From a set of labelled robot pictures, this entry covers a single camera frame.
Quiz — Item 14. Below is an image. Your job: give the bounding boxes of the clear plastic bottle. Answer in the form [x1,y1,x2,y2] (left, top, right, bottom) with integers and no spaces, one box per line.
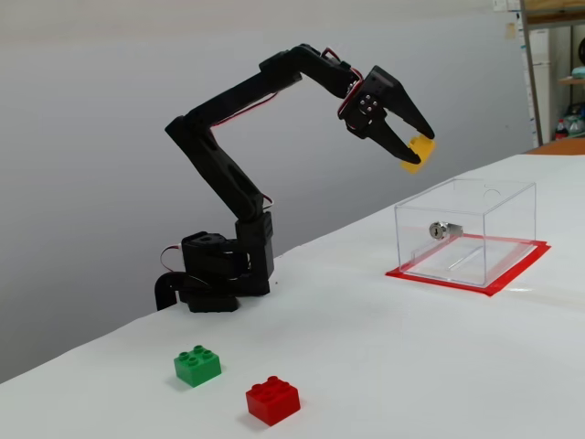
[564,113,585,138]

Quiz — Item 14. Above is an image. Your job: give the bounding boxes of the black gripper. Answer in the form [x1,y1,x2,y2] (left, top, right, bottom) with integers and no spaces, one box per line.
[342,64,436,166]

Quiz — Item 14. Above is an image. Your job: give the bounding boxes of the red lego brick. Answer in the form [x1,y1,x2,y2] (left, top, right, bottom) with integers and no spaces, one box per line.
[245,375,302,428]

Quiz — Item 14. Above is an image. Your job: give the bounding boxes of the white cabinet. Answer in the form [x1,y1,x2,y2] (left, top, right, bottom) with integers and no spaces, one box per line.
[529,27,550,138]

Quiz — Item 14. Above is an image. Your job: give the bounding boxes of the orange table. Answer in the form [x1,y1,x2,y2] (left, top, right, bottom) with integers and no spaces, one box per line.
[524,136,585,157]

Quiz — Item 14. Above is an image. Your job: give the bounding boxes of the green lego brick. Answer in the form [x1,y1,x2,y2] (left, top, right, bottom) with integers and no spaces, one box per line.
[173,344,223,389]

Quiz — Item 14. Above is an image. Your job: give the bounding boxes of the red tape square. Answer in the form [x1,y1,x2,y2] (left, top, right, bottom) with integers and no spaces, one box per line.
[385,233,552,299]

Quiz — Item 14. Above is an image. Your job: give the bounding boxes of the transparent acrylic box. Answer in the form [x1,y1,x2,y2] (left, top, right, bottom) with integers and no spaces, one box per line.
[394,177,537,289]

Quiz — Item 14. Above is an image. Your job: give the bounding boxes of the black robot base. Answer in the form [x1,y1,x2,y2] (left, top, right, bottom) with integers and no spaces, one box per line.
[154,230,275,315]

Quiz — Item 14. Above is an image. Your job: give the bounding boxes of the silver box lock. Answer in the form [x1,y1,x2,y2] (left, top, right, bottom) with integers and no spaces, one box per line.
[428,221,464,241]

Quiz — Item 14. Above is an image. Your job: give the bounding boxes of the red white base cable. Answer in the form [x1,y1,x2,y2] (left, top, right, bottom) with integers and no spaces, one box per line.
[159,245,185,276]

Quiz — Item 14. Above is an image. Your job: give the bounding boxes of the yellow lego brick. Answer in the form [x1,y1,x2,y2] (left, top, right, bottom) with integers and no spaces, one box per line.
[399,134,437,176]

